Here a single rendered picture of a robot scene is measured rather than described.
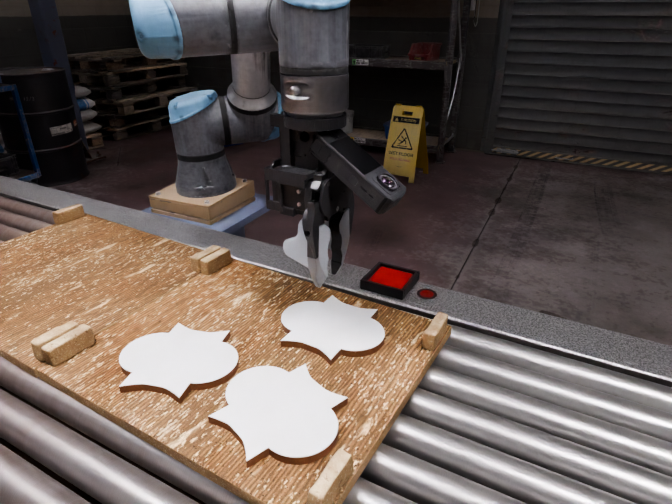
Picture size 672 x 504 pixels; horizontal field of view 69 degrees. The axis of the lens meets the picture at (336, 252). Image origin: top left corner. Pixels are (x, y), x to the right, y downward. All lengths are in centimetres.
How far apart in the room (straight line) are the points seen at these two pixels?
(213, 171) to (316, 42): 75
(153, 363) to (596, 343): 59
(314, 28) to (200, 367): 40
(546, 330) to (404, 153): 353
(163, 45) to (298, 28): 17
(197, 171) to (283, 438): 83
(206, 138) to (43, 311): 57
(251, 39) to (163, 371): 40
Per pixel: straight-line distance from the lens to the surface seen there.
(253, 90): 116
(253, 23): 62
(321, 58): 53
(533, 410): 63
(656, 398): 72
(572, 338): 78
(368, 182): 53
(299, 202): 58
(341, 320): 68
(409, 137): 421
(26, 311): 85
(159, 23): 61
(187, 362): 63
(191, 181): 124
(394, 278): 82
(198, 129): 121
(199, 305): 76
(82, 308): 82
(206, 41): 62
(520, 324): 78
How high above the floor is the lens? 133
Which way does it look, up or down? 27 degrees down
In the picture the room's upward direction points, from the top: straight up
